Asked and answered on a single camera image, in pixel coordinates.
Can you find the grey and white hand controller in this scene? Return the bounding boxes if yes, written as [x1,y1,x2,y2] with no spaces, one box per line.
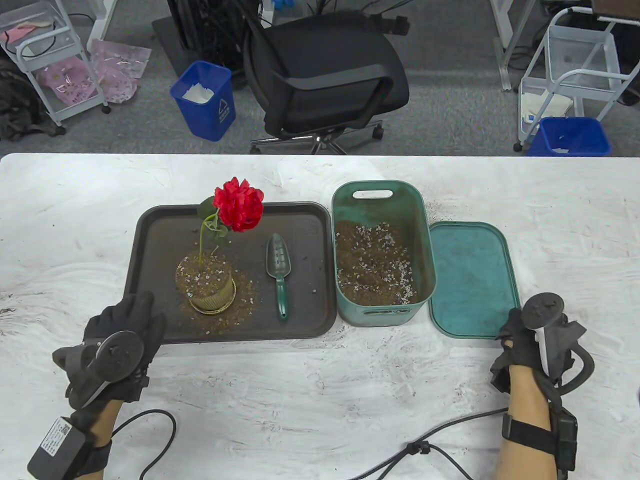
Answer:
[520,292,596,396]

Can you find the teal plastic storage box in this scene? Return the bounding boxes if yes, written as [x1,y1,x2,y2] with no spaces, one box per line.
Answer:
[332,181,438,327]

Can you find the white desk leg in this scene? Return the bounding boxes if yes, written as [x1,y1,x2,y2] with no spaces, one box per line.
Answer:
[87,0,131,53]
[490,0,536,92]

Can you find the brown plastic tray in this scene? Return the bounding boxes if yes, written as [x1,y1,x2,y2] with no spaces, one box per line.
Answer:
[124,201,337,345]

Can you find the white mesh rolling cart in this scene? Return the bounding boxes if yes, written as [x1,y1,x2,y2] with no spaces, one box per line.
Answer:
[513,7,640,152]

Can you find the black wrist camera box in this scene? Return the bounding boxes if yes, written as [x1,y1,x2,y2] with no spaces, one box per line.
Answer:
[27,416,113,480]

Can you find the red artificial rose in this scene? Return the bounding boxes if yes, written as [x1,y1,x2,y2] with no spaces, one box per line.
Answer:
[197,177,265,268]

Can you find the black office chair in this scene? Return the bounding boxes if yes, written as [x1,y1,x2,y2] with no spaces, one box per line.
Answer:
[243,10,411,156]

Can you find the white box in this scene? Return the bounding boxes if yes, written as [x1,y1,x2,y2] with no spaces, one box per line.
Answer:
[520,92,573,126]

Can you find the crumpled white paper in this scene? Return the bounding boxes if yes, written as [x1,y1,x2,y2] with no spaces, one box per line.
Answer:
[182,84,216,104]

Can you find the person's left forearm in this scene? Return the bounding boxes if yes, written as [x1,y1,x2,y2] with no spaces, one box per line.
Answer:
[85,399,126,451]

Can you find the brown potting mix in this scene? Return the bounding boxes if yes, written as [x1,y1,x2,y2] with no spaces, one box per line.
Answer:
[335,221,419,306]
[175,250,234,298]

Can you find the pink plastic bag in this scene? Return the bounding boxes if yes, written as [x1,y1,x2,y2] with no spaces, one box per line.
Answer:
[90,39,152,104]
[37,56,101,106]

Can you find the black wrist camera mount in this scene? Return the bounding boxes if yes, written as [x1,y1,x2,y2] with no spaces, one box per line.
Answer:
[501,407,580,480]

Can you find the person's right hand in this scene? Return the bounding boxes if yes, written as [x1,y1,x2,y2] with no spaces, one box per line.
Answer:
[490,308,576,396]

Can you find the green garden trowel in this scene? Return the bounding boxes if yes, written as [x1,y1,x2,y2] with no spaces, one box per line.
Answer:
[265,232,294,321]

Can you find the teal plastic lid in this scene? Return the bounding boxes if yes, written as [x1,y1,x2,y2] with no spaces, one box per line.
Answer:
[428,221,524,340]

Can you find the brown cardboard box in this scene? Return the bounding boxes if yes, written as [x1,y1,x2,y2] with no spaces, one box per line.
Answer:
[590,0,640,21]

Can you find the plain blue bin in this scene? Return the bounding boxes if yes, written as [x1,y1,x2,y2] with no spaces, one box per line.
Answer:
[526,116,613,157]

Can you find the blue bin with white symbol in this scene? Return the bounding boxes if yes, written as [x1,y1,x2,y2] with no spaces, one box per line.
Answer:
[169,60,237,142]

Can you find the person's left hand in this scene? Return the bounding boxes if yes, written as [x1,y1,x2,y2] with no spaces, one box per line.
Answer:
[65,291,168,423]

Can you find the black computer tower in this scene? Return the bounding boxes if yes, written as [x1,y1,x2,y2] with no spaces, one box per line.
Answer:
[167,0,263,71]

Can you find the potting mix crumbs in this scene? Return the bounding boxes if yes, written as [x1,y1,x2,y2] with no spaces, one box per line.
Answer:
[170,270,261,337]

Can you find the black cable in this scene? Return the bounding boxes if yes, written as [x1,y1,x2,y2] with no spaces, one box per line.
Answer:
[111,410,177,480]
[350,407,510,480]

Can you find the dark fabric bag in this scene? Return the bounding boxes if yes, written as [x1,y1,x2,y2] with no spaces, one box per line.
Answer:
[0,52,66,142]

